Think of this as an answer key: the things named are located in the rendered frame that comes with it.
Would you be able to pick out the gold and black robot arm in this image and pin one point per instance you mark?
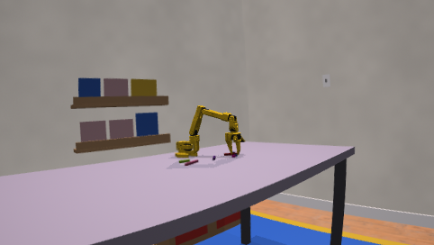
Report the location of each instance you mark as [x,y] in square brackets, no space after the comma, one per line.
[195,126]

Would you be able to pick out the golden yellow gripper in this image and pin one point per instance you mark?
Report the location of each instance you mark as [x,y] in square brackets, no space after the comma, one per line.
[236,137]

